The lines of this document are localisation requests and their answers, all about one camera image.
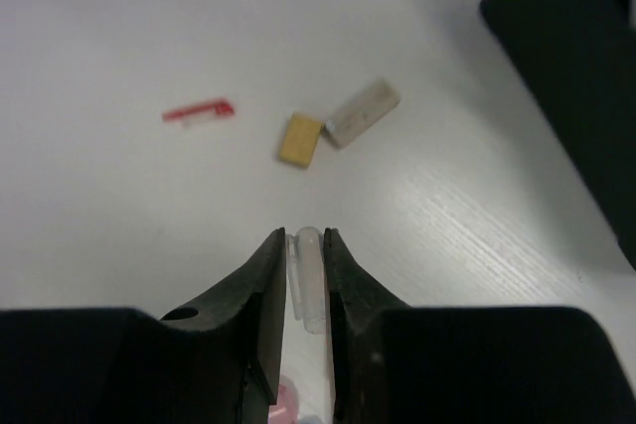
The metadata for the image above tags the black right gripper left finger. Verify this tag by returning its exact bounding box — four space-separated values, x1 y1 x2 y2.
161 228 286 423

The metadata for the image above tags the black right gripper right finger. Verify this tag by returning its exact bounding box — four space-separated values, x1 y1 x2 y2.
323 228 410 423

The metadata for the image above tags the clear marker cap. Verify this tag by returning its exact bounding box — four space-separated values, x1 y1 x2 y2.
286 226 326 335

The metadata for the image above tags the black stationery container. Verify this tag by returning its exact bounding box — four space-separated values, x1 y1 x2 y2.
480 0 635 263

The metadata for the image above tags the pink highlighter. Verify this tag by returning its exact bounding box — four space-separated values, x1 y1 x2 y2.
267 375 299 424

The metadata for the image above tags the blue highlighter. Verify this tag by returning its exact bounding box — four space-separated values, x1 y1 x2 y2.
298 415 323 424

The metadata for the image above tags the yellow eraser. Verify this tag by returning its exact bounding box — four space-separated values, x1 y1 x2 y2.
277 112 323 169

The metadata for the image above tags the grey white eraser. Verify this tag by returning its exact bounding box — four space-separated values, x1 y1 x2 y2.
324 78 401 149

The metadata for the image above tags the red pen cap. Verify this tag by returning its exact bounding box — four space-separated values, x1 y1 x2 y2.
161 98 236 127

